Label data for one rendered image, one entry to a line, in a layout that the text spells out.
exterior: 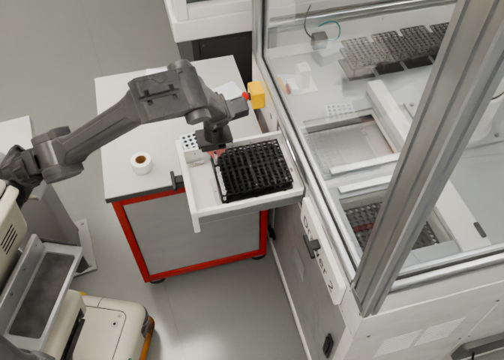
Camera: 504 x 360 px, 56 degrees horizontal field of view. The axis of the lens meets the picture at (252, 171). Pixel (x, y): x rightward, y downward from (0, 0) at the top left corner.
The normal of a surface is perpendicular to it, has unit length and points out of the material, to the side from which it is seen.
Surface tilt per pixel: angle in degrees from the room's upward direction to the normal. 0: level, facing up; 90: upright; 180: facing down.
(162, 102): 38
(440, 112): 90
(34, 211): 90
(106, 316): 0
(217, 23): 90
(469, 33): 90
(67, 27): 0
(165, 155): 0
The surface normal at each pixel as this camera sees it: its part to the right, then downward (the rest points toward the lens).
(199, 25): 0.26, 0.76
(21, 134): 0.00, -0.62
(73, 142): -0.61, 0.22
